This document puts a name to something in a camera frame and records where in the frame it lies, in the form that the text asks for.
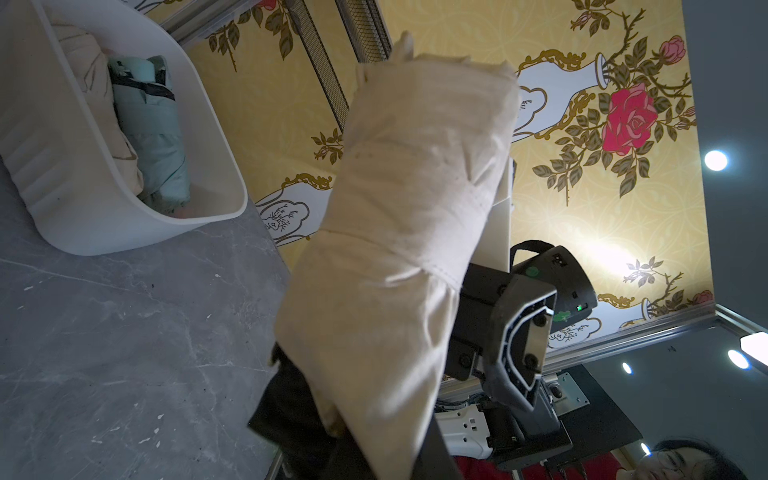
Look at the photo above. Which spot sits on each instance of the person in red shirt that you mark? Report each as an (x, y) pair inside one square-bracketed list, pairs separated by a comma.
[(675, 458)]

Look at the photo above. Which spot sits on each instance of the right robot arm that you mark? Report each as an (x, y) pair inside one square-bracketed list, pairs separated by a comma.
[(521, 415)]

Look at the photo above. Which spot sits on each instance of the beige umbrella with black handle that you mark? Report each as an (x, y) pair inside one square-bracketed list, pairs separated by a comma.
[(362, 333)]

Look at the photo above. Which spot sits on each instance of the black wire mesh basket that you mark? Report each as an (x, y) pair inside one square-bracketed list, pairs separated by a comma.
[(337, 36)]

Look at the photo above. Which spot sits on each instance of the white storage box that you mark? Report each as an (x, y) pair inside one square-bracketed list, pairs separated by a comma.
[(56, 155)]

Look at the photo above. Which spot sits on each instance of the mint green umbrella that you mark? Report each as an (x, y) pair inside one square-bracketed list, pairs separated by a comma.
[(147, 112)]

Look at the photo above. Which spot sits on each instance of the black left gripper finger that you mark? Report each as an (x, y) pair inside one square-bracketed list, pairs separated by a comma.
[(434, 461)]

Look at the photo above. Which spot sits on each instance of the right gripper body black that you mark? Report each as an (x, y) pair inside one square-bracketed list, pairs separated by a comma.
[(500, 334)]

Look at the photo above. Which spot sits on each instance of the beige umbrella front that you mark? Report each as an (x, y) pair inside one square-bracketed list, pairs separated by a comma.
[(89, 65)]

